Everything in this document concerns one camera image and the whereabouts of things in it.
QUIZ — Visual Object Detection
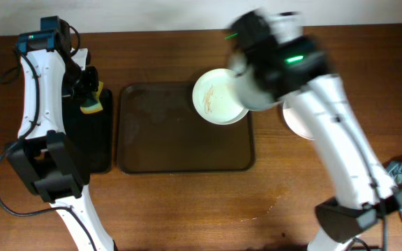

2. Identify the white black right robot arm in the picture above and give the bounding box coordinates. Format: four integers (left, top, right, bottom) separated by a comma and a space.
230, 11, 402, 250

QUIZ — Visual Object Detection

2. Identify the brown plastic tray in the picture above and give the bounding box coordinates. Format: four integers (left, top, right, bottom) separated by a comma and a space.
116, 82, 255, 174

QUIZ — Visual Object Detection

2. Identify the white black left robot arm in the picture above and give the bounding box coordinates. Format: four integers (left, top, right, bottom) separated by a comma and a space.
3, 47, 116, 250

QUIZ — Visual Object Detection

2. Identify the yellow green sponge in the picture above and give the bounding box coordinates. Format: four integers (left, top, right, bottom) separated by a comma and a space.
80, 81, 103, 114

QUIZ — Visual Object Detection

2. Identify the black plastic tray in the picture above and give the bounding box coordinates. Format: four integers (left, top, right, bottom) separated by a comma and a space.
62, 89, 113, 174

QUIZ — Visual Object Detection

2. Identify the light blue plate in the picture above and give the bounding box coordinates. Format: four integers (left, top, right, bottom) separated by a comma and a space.
228, 52, 281, 112

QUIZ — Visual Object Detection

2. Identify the cream white plate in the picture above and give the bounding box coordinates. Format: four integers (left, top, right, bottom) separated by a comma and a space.
192, 68, 248, 126

